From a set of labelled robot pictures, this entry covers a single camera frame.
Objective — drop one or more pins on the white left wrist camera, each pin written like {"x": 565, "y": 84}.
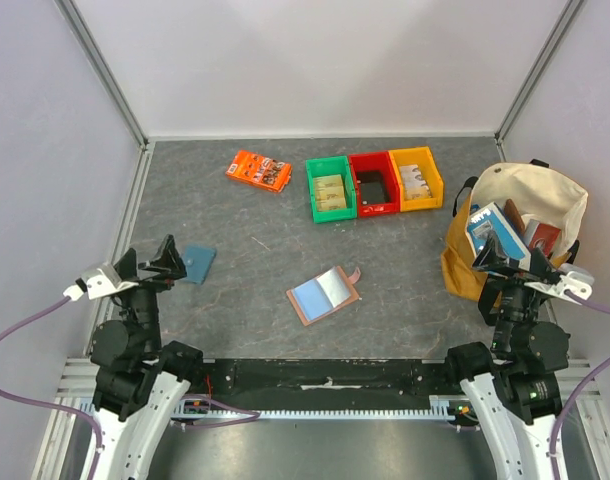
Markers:
{"x": 98, "y": 282}

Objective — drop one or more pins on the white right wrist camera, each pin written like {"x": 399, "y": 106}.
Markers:
{"x": 569, "y": 283}

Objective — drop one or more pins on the red plastic bin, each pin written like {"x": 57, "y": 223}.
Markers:
{"x": 382, "y": 162}

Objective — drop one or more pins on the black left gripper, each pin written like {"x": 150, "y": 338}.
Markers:
{"x": 167, "y": 259}

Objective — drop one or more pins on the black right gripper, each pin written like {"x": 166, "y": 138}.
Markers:
{"x": 520, "y": 277}

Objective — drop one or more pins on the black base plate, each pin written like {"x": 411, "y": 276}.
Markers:
{"x": 325, "y": 384}

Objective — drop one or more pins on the cream and mustard tote bag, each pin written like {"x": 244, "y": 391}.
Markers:
{"x": 538, "y": 192}

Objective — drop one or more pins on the green plastic bin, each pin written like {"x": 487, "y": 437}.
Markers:
{"x": 331, "y": 166}

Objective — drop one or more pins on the red box in bag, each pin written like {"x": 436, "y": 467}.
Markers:
{"x": 542, "y": 236}

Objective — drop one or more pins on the black card in red bin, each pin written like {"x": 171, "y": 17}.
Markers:
{"x": 371, "y": 187}

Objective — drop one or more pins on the aluminium corner post left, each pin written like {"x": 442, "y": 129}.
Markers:
{"x": 92, "y": 51}

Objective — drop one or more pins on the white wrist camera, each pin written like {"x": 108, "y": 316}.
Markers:
{"x": 569, "y": 283}
{"x": 98, "y": 282}

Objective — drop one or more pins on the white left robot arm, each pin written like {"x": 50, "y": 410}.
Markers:
{"x": 139, "y": 380}

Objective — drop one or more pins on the orange snack box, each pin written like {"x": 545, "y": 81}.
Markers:
{"x": 259, "y": 171}

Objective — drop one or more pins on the yellow plastic bin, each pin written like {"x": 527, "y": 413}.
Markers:
{"x": 423, "y": 157}

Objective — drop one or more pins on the aluminium corner post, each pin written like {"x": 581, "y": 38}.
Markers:
{"x": 92, "y": 51}
{"x": 551, "y": 45}

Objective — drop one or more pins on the teal card wallet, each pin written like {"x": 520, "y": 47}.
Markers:
{"x": 198, "y": 261}

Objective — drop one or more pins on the blue razor box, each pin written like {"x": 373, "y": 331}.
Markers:
{"x": 489, "y": 221}

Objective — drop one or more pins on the gold cards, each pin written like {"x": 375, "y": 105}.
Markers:
{"x": 329, "y": 193}

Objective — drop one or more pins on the brown wallet in bag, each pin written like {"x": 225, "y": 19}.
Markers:
{"x": 513, "y": 216}

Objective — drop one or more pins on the slotted cable duct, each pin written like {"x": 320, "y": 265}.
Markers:
{"x": 191, "y": 409}

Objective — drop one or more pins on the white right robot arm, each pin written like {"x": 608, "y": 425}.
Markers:
{"x": 511, "y": 383}

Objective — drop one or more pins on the white cards in yellow bin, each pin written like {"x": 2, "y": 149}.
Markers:
{"x": 414, "y": 184}

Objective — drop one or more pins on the aluminium corner post right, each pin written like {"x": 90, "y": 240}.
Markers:
{"x": 551, "y": 45}

